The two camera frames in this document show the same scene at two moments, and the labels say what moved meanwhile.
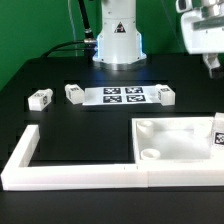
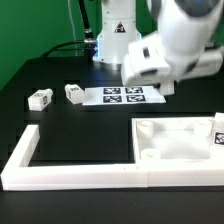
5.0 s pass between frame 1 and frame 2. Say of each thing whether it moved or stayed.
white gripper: moved
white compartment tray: stayed
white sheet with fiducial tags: stayed
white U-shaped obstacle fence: stayed
